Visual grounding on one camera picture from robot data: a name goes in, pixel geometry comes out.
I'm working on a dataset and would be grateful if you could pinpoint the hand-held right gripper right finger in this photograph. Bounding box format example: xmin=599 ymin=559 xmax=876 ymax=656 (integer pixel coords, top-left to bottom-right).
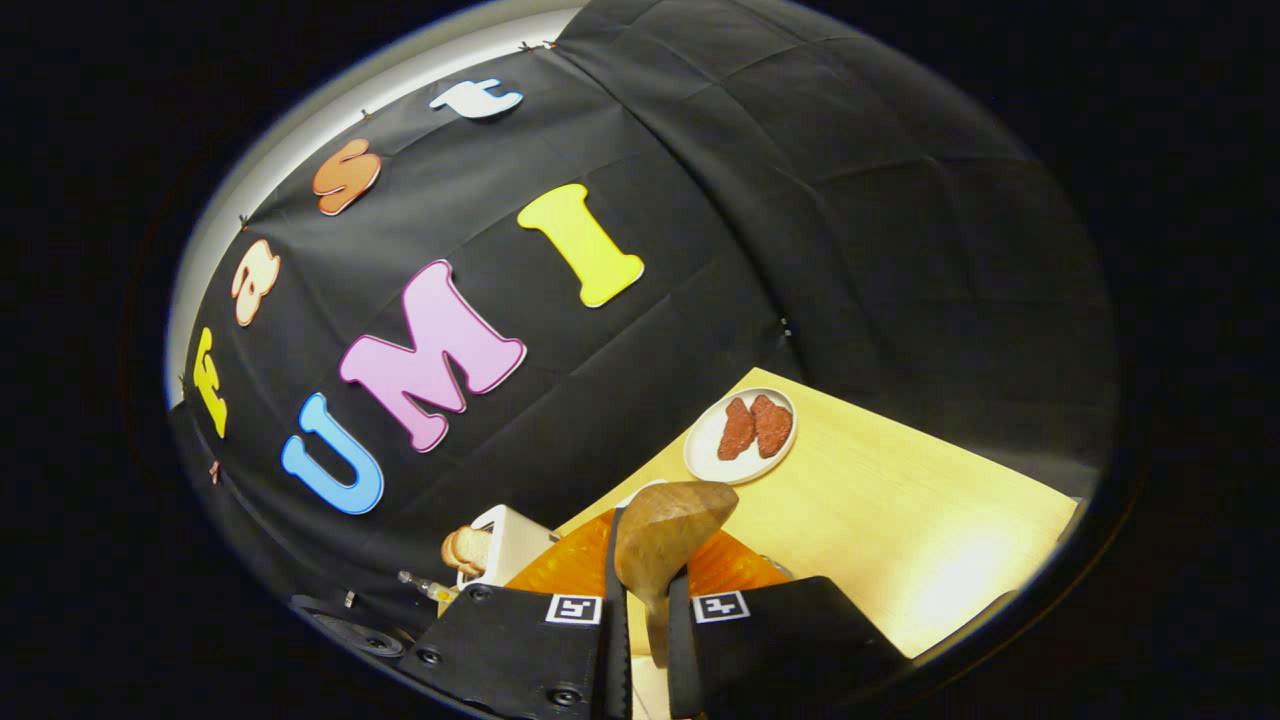
xmin=665 ymin=530 xmax=911 ymax=720

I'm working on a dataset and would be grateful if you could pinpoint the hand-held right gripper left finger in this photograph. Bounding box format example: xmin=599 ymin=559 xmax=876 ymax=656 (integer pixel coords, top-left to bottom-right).
xmin=405 ymin=508 xmax=633 ymax=720

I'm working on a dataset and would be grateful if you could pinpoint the wooden spoon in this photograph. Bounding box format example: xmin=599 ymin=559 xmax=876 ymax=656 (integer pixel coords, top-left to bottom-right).
xmin=613 ymin=481 xmax=740 ymax=669

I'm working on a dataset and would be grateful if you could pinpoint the black rice cooker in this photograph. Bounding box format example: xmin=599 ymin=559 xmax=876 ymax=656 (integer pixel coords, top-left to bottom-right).
xmin=290 ymin=593 xmax=411 ymax=661

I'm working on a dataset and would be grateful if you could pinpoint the white toaster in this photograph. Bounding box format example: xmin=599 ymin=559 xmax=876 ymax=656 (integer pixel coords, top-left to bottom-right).
xmin=458 ymin=504 xmax=561 ymax=591

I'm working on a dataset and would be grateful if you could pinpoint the small glass bottle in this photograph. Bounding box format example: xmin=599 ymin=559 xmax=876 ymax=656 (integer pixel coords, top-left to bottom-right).
xmin=398 ymin=570 xmax=459 ymax=604

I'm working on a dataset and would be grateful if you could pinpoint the white round plate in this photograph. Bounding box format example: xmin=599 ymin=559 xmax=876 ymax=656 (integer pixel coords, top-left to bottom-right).
xmin=684 ymin=387 xmax=799 ymax=486

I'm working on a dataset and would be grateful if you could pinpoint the red meat piece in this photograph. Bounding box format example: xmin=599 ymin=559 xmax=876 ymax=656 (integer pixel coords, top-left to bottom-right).
xmin=750 ymin=394 xmax=794 ymax=459
xmin=717 ymin=397 xmax=757 ymax=462

